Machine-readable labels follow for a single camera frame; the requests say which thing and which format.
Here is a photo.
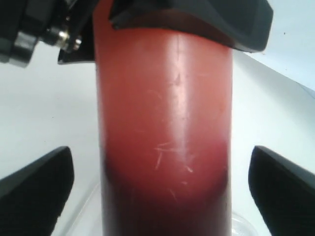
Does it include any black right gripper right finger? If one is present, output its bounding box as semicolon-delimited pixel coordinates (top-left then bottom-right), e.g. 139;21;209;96
248;146;315;236

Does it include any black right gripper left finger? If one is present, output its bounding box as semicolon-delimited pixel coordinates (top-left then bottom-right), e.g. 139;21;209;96
0;147;74;236

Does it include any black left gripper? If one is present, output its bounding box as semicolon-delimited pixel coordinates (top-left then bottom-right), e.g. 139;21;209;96
0;0;96;67

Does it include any white rectangular plastic tray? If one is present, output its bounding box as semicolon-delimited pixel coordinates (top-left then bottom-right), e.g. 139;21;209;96
59;73;315;236

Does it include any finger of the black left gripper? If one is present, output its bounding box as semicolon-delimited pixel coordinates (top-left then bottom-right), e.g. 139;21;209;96
109;0;274;53

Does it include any red ketchup squeeze bottle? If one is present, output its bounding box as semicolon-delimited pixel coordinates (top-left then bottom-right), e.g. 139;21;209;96
93;0;232;236

